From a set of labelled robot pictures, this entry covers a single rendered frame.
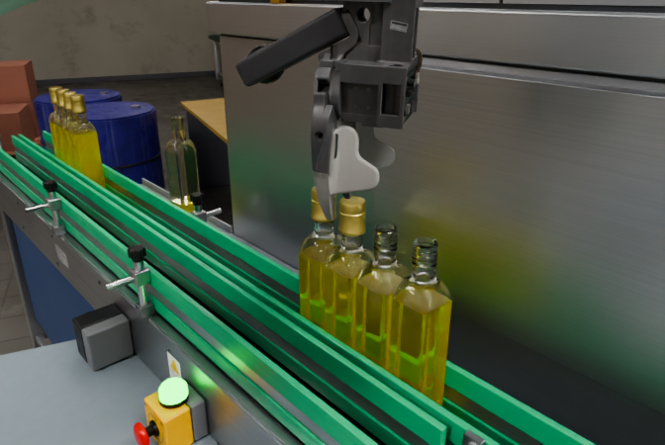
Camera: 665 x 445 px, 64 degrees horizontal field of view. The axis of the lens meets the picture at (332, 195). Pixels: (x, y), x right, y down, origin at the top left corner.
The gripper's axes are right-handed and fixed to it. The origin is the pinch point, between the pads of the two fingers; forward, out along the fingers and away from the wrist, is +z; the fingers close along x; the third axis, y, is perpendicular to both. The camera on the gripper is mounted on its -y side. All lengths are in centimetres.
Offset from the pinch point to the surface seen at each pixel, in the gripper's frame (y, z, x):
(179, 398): -24.9, 39.2, 5.3
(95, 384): -48, 49, 12
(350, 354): 0.6, 26.0, 8.2
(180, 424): -24.1, 42.7, 3.7
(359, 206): -0.4, 6.5, 12.8
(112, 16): -609, 55, 707
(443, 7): 5.7, -17.0, 27.6
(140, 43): -579, 98, 731
